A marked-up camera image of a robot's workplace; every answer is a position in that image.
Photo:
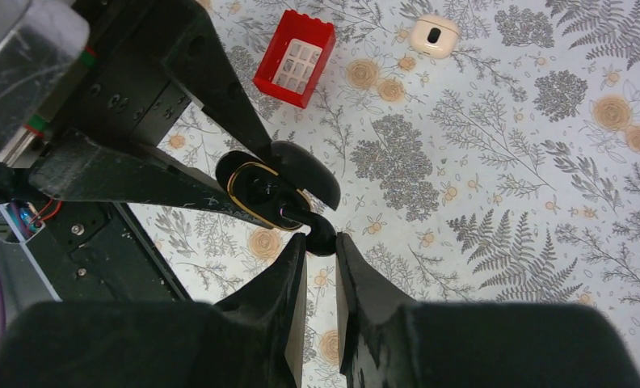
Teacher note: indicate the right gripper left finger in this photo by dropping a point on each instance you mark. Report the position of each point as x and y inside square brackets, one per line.
[252, 338]

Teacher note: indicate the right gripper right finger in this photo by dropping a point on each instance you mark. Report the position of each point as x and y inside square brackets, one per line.
[388, 339]

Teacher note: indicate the red box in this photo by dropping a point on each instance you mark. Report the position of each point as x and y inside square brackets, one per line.
[295, 58]

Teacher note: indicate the black earbud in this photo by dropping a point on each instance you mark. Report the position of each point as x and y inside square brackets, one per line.
[321, 239]

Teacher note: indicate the floral table mat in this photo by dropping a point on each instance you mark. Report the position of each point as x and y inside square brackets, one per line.
[509, 171]

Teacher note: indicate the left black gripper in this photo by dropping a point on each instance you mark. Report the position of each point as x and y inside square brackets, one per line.
[117, 90]

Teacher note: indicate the black earbud case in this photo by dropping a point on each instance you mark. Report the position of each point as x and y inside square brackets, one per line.
[263, 189]

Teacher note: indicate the pink earbud charging case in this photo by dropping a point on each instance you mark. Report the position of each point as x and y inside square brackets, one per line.
[434, 36]

